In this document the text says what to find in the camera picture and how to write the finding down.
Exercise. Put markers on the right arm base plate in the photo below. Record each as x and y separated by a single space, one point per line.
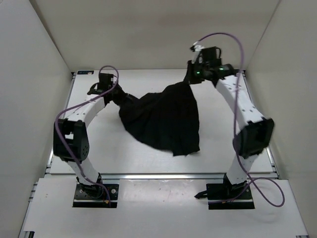
225 196

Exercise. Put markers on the left blue corner label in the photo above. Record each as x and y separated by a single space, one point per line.
85 72

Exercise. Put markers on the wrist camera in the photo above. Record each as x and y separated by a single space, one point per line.
210 56
106 81

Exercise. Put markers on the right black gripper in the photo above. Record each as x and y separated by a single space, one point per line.
188 79

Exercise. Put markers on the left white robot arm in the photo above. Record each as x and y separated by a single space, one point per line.
70 142

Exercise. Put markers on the aluminium front rail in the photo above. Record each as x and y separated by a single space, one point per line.
162 176

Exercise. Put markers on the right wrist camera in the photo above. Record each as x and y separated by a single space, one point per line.
210 56

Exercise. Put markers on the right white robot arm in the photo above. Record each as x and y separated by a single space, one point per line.
252 131

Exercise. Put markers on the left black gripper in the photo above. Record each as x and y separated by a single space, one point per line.
125 97

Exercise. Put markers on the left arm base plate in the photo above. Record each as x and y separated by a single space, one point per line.
86 196

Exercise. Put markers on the black skirt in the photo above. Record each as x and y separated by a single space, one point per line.
167 121

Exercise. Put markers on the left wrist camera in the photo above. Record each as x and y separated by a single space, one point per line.
106 81

